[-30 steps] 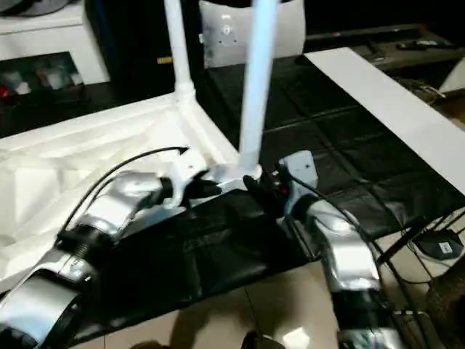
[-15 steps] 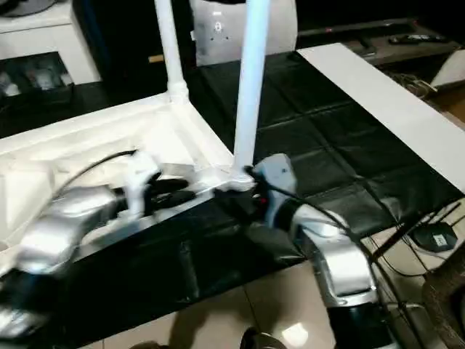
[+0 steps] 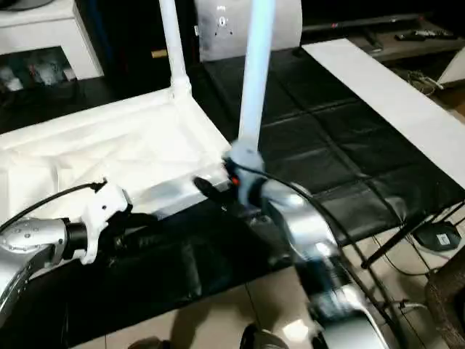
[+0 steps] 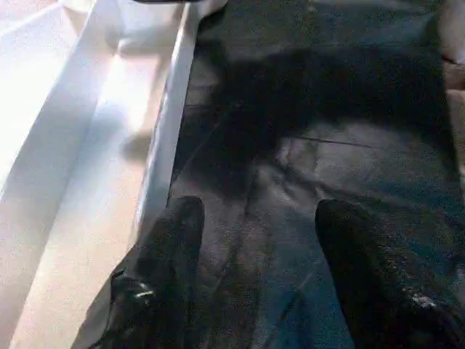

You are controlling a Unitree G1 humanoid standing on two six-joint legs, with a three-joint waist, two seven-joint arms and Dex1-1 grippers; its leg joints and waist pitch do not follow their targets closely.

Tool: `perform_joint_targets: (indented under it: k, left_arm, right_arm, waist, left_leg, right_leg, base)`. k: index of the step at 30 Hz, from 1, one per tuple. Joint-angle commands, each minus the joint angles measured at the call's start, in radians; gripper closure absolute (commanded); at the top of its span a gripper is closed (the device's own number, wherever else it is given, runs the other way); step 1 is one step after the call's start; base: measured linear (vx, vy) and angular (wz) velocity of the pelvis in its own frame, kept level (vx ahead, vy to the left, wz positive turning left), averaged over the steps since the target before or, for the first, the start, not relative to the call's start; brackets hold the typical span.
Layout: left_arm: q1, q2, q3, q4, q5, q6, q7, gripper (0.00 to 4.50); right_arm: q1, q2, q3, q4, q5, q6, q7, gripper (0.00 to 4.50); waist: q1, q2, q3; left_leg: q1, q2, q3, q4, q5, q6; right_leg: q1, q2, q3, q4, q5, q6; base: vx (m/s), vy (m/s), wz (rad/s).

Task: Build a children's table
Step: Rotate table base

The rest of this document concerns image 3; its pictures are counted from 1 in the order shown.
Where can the white flat board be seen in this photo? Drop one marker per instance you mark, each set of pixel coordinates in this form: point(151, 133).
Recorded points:
point(392, 102)

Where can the black stand leg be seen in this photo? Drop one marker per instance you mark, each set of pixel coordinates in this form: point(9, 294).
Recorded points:
point(407, 236)

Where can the black work mat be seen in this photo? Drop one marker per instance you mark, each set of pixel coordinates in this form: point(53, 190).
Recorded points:
point(327, 138)

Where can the white plastic table leg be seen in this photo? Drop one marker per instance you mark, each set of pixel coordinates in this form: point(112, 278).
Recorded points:
point(254, 73)
point(173, 43)

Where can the dark left robot foot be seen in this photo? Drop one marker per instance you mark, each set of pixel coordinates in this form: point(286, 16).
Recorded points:
point(149, 342)

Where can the dark right robot foot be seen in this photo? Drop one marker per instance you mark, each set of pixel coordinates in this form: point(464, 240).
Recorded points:
point(263, 338)

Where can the black low shelf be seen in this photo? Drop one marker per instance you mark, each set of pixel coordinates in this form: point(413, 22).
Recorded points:
point(378, 40)

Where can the white glass-door cabinet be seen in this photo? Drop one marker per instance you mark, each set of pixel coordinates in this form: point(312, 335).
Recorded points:
point(43, 36)

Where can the black remote control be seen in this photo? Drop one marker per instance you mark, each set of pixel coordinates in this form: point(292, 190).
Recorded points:
point(415, 34)

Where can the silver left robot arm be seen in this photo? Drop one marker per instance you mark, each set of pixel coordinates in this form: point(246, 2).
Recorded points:
point(29, 254)

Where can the white plastic table top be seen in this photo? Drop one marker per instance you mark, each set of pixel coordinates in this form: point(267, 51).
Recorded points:
point(109, 153)

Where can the dark robot foot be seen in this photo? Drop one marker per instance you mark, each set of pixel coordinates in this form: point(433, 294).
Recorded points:
point(263, 338)
point(149, 342)

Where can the black box white label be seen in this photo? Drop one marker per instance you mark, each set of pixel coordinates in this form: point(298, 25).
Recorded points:
point(439, 236)

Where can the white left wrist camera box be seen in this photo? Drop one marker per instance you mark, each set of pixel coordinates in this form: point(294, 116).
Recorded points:
point(105, 211)

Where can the black cabinet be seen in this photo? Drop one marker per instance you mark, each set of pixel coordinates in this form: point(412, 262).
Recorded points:
point(131, 29)

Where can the light grey cushion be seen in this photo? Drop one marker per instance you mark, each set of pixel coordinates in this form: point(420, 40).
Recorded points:
point(218, 29)

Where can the small yellow label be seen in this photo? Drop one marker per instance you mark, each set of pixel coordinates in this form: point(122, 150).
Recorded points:
point(159, 53)

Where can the white side cabinet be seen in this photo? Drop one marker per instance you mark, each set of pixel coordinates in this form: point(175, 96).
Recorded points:
point(452, 67)

